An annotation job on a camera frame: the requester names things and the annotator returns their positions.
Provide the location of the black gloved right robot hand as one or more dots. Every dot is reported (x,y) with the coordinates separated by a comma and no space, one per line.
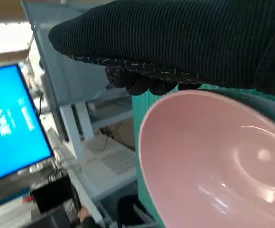
(175,35)

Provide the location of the pink bowl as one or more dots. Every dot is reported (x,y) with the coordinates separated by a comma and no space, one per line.
(211,154)

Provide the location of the green cutting mat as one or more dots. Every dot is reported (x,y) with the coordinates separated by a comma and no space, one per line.
(140,104)

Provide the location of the white perforated cabinet with casters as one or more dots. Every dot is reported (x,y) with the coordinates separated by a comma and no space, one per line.
(80,78)

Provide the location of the dark seat chair with casters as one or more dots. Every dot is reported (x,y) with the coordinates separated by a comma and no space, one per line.
(130,211)

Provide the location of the blue screen monitor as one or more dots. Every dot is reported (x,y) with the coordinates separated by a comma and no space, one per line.
(11,123)

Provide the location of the black box device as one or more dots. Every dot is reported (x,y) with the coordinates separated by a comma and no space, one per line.
(54,194)

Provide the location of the person's hand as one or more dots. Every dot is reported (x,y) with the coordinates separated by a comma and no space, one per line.
(86,217)

